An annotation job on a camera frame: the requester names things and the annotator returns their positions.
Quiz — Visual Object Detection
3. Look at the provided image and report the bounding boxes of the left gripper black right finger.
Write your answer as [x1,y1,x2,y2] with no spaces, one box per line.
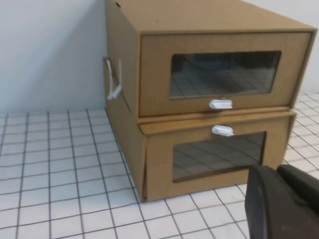
[277,163,319,215]

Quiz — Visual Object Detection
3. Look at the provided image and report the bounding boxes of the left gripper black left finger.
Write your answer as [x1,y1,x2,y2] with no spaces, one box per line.
[245,165,319,239]

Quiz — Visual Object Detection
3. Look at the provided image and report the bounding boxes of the cardboard drawer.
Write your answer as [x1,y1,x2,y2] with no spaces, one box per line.
[138,31,313,118]
[139,111,298,203]

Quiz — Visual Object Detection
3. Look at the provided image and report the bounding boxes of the cardboard shoe box lower shell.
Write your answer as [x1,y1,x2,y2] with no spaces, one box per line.
[105,96,148,203]

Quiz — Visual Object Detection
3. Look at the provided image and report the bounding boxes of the cardboard shoe box shell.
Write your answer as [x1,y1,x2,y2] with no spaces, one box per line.
[105,96,148,203]
[105,0,318,118]

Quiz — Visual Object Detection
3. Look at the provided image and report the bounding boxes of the cardboard shoe box upper shell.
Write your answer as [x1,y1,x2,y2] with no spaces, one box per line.
[105,0,318,118]

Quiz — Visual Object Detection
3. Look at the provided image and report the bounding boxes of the white plastic connector clip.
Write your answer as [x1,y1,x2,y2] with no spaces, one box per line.
[106,58,123,101]

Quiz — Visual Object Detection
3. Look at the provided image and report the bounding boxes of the white grid-pattern tablecloth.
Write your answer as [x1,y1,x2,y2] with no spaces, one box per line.
[0,91,319,239]

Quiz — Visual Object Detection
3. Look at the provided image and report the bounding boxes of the white plastic drawer handle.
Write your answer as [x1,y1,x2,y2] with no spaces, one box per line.
[211,124,235,137]
[208,99,234,111]

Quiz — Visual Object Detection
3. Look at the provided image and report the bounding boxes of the cardboard drawer, handle above window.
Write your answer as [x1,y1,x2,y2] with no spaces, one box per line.
[139,111,298,203]

